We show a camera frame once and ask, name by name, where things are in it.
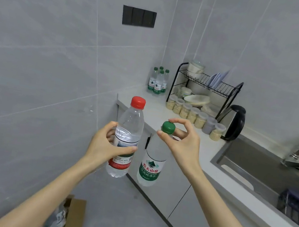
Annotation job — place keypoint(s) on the cardboard box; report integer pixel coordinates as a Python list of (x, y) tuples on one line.
[(76, 219)]

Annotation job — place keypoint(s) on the dark grey sink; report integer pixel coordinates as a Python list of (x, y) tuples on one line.
[(257, 167)]

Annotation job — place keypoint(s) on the person's right hand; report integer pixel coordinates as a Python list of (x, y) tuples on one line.
[(189, 150)]

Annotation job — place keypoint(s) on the dark grey wall socket panel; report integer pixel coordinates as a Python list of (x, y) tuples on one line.
[(138, 17)]

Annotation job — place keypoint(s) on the clear plastic box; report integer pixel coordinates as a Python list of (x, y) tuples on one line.
[(210, 109)]

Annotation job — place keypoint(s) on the white cup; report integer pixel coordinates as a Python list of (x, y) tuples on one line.
[(185, 91)]

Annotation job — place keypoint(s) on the crumpled clear plastic wrap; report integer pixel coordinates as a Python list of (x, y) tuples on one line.
[(55, 222)]

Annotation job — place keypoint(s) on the person's left hand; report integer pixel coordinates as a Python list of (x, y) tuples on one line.
[(103, 147)]

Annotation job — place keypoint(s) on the blue floral bowl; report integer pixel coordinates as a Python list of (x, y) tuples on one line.
[(198, 63)]

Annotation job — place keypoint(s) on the white leaf print bowl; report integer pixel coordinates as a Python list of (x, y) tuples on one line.
[(195, 68)]

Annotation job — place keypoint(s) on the row of clear grain jars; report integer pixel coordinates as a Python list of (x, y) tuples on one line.
[(185, 111)]

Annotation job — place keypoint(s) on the person's left forearm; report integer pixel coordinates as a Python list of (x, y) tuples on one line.
[(46, 200)]

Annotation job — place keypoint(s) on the clear red-capped water bottle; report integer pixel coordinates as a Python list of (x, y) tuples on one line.
[(132, 114)]

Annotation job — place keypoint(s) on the white leaf print plate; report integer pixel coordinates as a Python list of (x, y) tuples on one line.
[(196, 99)]

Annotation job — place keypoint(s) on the grey plastic lid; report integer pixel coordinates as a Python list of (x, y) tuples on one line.
[(218, 77)]

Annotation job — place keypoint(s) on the white red-rimmed bowl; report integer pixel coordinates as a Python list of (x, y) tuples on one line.
[(194, 75)]

